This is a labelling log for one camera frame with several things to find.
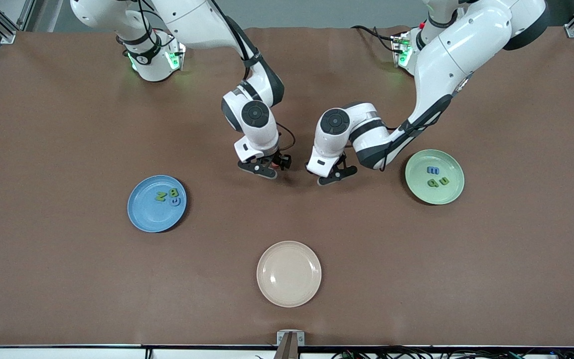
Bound green plate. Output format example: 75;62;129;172
405;149;465;205

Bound left arm base cable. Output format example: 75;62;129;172
351;25;402;53

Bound blue plate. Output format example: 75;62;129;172
128;175;187;233

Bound brown table cover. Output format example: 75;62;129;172
0;26;574;347

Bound beige plate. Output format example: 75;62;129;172
256;241;322;308

